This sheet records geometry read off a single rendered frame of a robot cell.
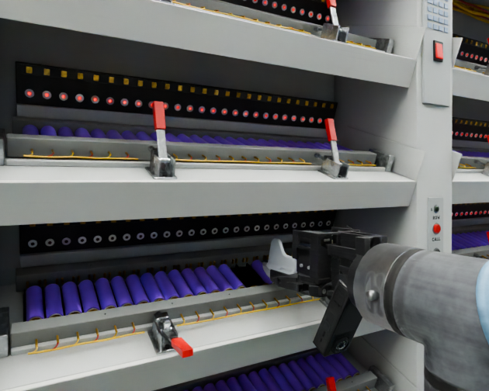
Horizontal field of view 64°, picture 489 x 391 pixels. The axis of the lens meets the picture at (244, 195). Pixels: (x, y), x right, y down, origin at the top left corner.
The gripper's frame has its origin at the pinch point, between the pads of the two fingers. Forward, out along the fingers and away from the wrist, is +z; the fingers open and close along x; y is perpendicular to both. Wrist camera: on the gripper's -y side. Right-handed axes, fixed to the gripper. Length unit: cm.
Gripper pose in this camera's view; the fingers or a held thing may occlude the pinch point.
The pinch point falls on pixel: (278, 268)
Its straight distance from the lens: 62.9
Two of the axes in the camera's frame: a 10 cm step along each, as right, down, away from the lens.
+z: -4.9, -0.2, 8.7
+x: -8.7, 0.2, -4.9
